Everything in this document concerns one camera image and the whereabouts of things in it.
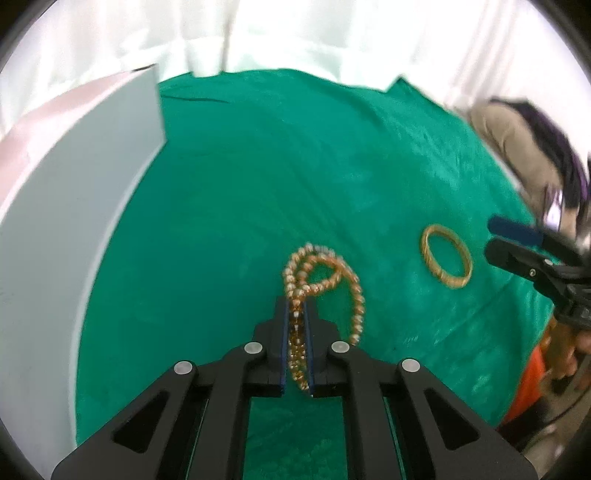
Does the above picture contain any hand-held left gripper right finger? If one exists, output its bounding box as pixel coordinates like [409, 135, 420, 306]
[302, 302, 539, 480]

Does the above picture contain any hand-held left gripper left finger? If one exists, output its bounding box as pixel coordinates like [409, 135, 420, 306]
[51, 295, 291, 480]

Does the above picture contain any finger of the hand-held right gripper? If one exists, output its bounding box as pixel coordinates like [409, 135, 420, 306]
[485, 237, 578, 298]
[488, 216, 591, 267]

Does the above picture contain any gold beaded bracelet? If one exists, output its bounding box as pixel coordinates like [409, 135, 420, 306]
[281, 242, 368, 393]

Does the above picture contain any white cardboard box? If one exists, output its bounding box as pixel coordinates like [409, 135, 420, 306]
[0, 64, 167, 480]

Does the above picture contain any person's right hand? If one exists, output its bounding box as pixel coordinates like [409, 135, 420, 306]
[547, 322, 591, 385]

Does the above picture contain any gold bangle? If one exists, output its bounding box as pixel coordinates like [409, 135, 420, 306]
[420, 224, 474, 291]

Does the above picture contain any dark purple cloth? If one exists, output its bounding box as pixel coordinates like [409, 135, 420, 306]
[522, 102, 591, 234]

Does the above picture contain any orange cloth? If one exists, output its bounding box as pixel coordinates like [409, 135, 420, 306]
[501, 346, 559, 426]

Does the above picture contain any green cloth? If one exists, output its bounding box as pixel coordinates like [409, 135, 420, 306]
[74, 68, 555, 480]

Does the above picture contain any white curtain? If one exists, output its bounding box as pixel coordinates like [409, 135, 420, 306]
[0, 0, 591, 123]

